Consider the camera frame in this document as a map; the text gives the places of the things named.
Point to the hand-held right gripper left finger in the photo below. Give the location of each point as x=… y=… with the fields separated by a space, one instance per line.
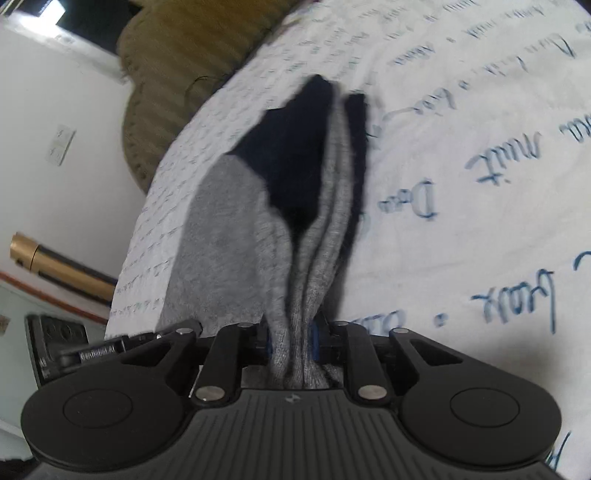
x=251 y=344

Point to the window with grey frame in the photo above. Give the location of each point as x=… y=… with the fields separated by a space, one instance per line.
x=69 y=23

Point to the white printed bed sheet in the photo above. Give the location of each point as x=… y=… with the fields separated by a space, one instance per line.
x=461 y=115

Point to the grey and navy sock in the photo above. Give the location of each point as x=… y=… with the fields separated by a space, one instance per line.
x=231 y=230
x=337 y=258

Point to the beige tufted headboard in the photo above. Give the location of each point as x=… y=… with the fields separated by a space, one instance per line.
x=184 y=41

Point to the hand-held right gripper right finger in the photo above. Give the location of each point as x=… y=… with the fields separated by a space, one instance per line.
x=330 y=346

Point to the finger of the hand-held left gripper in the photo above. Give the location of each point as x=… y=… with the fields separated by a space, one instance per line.
x=99 y=355

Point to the gold cylindrical bar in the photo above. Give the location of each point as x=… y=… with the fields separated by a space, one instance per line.
x=60 y=263

